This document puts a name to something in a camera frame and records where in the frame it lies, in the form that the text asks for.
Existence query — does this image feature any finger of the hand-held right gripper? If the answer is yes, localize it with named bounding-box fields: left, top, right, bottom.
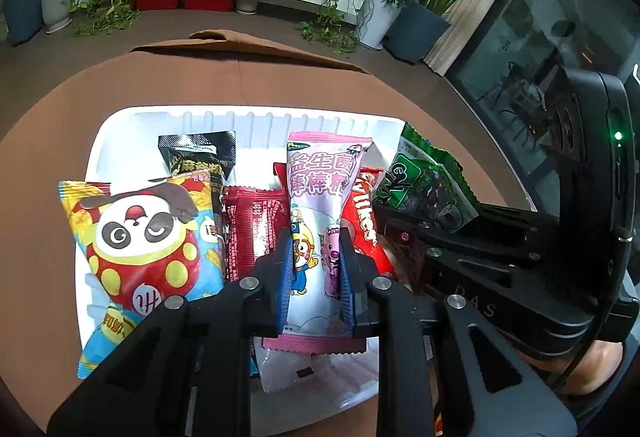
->
left=374, top=204, right=531, bottom=263
left=470, top=204, right=563, bottom=240

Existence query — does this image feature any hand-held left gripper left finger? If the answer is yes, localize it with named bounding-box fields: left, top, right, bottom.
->
left=47, top=226, right=294, bottom=437

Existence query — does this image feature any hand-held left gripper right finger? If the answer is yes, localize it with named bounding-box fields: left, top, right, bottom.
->
left=339, top=226, right=576, bottom=437

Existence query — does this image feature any green snack packet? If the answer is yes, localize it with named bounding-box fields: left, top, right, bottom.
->
left=375, top=122, right=481, bottom=234

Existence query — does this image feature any red snack bag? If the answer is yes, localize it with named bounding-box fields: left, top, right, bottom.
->
left=272, top=161, right=397, bottom=279

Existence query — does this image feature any pink snack packet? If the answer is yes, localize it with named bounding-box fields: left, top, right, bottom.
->
left=263, top=131, right=373, bottom=357

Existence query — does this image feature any panda print snack packet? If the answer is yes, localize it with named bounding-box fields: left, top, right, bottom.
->
left=57, top=170, right=226, bottom=380

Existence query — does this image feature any black snack packet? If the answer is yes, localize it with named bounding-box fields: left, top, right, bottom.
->
left=157, top=130, right=237, bottom=228

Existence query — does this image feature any white plastic tray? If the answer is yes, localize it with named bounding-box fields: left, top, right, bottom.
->
left=75, top=106, right=406, bottom=423

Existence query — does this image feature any person's right hand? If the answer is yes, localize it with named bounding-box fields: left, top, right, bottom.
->
left=517, top=343, right=627, bottom=398

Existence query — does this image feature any dark red snack packet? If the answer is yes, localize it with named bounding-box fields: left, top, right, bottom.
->
left=220, top=186, right=292, bottom=284

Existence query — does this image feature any white translucent snack packet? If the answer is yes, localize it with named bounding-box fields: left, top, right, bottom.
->
left=259, top=346, right=382, bottom=394

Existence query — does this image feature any glass door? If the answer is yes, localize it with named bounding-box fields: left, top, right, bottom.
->
left=445, top=0, right=640, bottom=218

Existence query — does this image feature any wooden slat panel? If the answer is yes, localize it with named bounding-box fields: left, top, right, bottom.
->
left=425, top=0, right=538, bottom=78

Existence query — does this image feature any vine plant white tall pot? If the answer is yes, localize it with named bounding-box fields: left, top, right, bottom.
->
left=299, top=0, right=416, bottom=56

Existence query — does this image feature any red storage box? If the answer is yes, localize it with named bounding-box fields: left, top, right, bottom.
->
left=135, top=0, right=182, bottom=12
left=182, top=0, right=235, bottom=13

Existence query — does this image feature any black cable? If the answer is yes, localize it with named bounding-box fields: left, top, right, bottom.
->
left=550, top=227, right=632, bottom=398

